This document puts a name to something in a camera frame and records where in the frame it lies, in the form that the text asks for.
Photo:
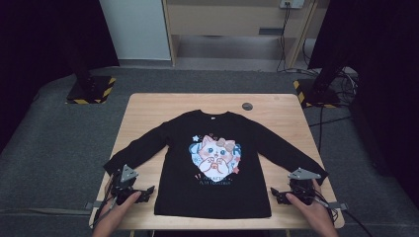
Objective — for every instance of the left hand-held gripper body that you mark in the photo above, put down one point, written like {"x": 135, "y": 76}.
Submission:
{"x": 122, "y": 184}

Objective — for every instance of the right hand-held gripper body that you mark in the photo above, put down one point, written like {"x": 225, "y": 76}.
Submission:
{"x": 301, "y": 186}

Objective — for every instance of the black long-sleeve shirt cat print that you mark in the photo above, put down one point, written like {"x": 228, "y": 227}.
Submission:
{"x": 184, "y": 184}

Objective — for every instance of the person's left hand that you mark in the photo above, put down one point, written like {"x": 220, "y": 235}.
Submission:
{"x": 118, "y": 209}

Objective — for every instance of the person's right hand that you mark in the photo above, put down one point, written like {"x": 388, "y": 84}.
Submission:
{"x": 313, "y": 210}

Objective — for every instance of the grey tape strip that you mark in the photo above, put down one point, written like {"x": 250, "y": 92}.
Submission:
{"x": 341, "y": 206}
{"x": 90, "y": 205}

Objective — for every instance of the grey round table grommet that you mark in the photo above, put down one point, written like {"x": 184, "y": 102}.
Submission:
{"x": 247, "y": 106}

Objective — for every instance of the black stand base hazard stripes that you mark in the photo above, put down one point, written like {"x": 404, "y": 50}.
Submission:
{"x": 318, "y": 95}
{"x": 90, "y": 90}

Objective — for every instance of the black curtain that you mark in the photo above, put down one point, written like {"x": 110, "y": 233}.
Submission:
{"x": 385, "y": 65}
{"x": 42, "y": 49}

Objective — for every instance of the white panel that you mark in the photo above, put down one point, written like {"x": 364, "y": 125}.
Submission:
{"x": 135, "y": 29}

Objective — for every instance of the grey label on shelf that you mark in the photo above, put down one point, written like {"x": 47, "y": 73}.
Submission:
{"x": 271, "y": 31}

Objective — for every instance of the light wooden shelf unit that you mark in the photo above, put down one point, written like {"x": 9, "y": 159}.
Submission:
{"x": 230, "y": 19}

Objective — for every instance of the white power socket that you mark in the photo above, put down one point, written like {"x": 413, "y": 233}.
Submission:
{"x": 292, "y": 3}

